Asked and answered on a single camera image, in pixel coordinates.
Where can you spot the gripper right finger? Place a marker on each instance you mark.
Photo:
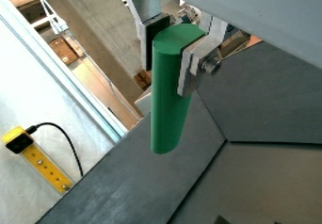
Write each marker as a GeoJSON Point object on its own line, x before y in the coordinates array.
{"type": "Point", "coordinates": [197, 54]}

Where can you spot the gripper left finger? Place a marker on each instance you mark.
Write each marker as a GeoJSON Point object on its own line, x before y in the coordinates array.
{"type": "Point", "coordinates": [149, 21]}

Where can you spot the green oval cylinder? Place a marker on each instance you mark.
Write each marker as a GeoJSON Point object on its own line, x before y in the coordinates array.
{"type": "Point", "coordinates": [168, 106]}

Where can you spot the yellow bracket with black sensor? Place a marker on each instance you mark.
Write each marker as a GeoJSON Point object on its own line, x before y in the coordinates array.
{"type": "Point", "coordinates": [20, 143]}

